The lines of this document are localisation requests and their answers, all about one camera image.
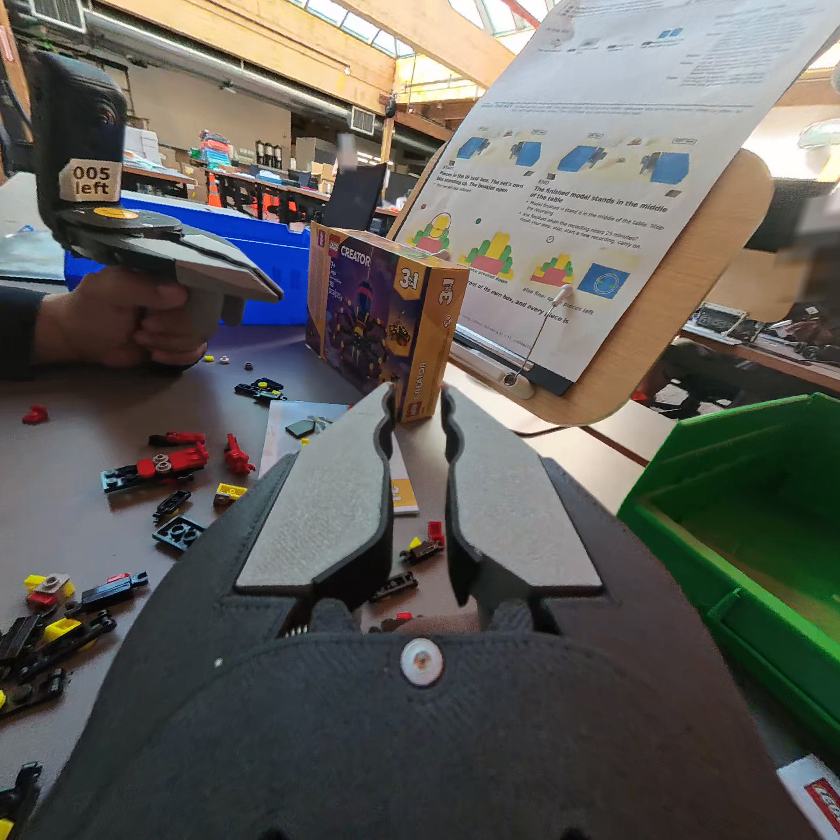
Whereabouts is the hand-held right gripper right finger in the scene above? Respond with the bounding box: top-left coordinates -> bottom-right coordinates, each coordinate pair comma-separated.
441,385 -> 606,615

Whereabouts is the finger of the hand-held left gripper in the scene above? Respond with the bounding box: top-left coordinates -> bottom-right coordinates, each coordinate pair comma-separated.
99,234 -> 284,326

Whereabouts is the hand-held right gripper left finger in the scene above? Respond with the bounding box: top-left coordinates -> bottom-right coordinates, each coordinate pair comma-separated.
234,384 -> 396,613

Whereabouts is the pile of lego pieces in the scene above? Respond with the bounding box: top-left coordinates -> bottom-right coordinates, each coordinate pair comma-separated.
0,352 -> 447,828

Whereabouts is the person's left forearm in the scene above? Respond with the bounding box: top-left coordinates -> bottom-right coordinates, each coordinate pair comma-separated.
0,283 -> 47,382

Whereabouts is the purple lego set box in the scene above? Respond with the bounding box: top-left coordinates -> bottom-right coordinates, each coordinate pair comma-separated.
305,224 -> 471,424

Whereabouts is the red brown lego body assembly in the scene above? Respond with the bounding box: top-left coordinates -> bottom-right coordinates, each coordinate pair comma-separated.
101,431 -> 257,497

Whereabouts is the person's left hand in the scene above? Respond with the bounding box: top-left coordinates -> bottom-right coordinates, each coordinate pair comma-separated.
33,267 -> 211,371

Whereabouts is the blue plastic bin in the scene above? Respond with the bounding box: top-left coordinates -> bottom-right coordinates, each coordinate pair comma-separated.
63,191 -> 316,326

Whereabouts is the open spider instruction booklet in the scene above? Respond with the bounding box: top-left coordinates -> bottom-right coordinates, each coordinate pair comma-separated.
259,401 -> 421,517

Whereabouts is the green plastic bin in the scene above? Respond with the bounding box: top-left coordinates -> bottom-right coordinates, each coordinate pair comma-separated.
617,392 -> 840,756

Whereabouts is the background workbench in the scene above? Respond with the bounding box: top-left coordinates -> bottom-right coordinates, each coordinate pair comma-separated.
676,302 -> 840,395

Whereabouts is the printed instruction sheet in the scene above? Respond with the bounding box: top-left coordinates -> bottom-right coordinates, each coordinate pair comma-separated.
394,0 -> 840,395

